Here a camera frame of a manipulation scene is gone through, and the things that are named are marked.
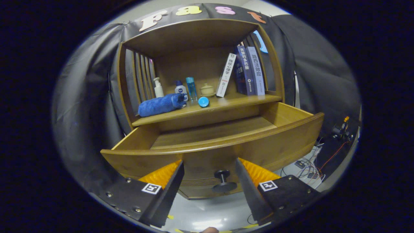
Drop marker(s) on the black backdrop cloth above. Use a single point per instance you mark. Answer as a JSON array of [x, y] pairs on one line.
[[87, 97]]

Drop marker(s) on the wooden drawer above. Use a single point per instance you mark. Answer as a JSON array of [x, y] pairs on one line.
[[210, 158]]

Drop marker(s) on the blue and white tube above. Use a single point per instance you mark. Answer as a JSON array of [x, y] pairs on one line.
[[203, 102]]

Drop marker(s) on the black device with orange part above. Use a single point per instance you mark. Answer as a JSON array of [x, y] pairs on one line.
[[341, 131]]

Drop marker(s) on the beige lidded tea cup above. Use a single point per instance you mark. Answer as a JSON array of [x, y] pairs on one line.
[[207, 90]]

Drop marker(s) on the blue towel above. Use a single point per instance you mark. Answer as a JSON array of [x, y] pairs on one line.
[[158, 105]]

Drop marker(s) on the wooden cabinet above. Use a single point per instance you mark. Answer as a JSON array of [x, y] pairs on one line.
[[187, 35]]

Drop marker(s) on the black round drawer knob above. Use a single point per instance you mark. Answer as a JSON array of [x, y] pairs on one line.
[[223, 174]]

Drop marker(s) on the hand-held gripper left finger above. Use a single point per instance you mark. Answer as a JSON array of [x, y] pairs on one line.
[[168, 194]]

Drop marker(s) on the dark blue book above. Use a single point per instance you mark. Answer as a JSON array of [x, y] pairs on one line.
[[245, 71]]

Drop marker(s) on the clear blue bottle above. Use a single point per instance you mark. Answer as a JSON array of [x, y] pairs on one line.
[[191, 89]]

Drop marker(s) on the white book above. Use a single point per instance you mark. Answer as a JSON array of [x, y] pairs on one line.
[[226, 74]]

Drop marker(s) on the pale blue book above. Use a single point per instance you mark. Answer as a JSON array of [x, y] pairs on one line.
[[257, 71]]

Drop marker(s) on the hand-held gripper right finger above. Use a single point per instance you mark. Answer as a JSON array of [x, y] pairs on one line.
[[250, 194]]

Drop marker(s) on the wooden countertop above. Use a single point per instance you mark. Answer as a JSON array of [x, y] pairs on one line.
[[233, 102]]

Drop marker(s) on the white bottle with blue cap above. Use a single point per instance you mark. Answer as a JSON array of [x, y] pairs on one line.
[[180, 89]]

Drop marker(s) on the white pump bottle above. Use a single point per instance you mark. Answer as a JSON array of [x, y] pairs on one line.
[[158, 90]]

